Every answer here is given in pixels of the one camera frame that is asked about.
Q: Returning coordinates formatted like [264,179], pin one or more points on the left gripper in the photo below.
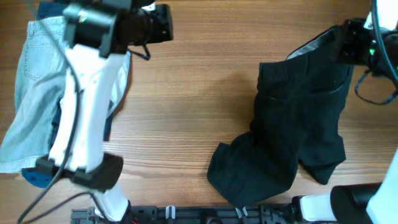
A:
[165,23]

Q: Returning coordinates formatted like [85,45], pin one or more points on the light blue denim shorts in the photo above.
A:
[34,99]

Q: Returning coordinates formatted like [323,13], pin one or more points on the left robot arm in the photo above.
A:
[97,36]

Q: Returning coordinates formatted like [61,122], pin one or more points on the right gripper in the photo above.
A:
[345,40]

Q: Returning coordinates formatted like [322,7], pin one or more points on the grey rail clip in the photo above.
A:
[241,212]
[170,212]

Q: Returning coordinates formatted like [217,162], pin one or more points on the black shorts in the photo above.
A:
[296,113]

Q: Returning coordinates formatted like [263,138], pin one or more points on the right grey rail clip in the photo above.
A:
[241,212]

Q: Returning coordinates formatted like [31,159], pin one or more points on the left grey rail clip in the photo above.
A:
[170,212]

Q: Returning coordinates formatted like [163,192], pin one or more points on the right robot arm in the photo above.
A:
[369,131]

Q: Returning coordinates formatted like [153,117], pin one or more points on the dark blue garment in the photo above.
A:
[32,175]

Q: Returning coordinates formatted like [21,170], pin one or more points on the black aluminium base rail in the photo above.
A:
[259,214]

